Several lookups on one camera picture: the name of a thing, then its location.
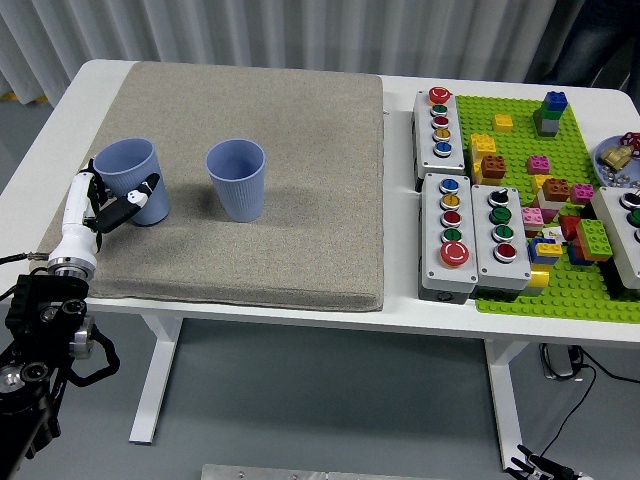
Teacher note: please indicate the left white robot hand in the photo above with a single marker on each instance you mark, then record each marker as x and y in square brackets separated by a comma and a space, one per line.
[75, 220]

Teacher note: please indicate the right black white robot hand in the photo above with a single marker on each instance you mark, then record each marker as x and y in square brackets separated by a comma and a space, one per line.
[540, 468]

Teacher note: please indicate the blue ribbed plastic cup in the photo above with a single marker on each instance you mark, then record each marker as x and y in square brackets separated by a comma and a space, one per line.
[240, 195]
[125, 160]

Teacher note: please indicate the grey power strip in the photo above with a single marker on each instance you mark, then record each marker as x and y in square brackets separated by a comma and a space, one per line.
[557, 362]

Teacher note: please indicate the yellow toy brick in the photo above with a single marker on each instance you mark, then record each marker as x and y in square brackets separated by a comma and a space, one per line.
[482, 145]
[538, 182]
[479, 175]
[503, 123]
[550, 248]
[539, 279]

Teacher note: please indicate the grey box with black selector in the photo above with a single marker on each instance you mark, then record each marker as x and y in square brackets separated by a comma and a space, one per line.
[505, 274]

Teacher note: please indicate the blue toy brick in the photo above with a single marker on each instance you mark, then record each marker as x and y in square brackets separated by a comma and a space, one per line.
[536, 254]
[556, 100]

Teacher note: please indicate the grey-brown fabric mat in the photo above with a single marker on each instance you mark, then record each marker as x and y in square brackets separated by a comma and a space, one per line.
[300, 200]

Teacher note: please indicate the grey five-button control box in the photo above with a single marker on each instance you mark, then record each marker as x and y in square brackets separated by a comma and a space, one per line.
[432, 260]
[427, 145]

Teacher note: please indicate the large green toy brick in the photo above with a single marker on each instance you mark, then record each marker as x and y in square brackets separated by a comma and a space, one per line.
[595, 240]

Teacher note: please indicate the red toy brick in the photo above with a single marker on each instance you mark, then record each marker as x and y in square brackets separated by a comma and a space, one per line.
[570, 229]

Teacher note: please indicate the cream button control box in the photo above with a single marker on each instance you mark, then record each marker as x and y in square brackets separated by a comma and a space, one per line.
[620, 235]

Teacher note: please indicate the pink toy brick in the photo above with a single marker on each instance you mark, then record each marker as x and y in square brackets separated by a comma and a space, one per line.
[538, 165]
[582, 194]
[532, 217]

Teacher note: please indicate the white toy brick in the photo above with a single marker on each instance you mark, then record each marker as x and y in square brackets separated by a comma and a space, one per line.
[547, 205]

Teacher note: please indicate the brown toy brick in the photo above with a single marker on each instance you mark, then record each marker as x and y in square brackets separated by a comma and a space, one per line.
[494, 167]
[556, 190]

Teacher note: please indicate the white pleated curtain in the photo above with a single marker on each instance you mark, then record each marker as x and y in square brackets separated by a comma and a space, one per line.
[300, 30]

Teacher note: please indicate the white table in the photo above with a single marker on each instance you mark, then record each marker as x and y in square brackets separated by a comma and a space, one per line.
[395, 200]

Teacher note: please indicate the pale blue dish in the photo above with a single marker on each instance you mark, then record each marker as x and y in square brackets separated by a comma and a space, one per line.
[635, 172]

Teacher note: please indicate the brass pipe fitting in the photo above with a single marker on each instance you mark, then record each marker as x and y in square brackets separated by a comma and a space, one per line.
[616, 156]

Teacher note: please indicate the green studded baseplate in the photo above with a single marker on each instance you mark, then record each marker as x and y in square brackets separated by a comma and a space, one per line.
[515, 145]

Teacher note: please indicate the red valve handwheel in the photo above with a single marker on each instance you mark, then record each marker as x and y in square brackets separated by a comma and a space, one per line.
[631, 140]

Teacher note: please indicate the grey toy brick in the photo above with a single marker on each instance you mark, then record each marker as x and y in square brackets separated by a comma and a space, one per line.
[546, 127]

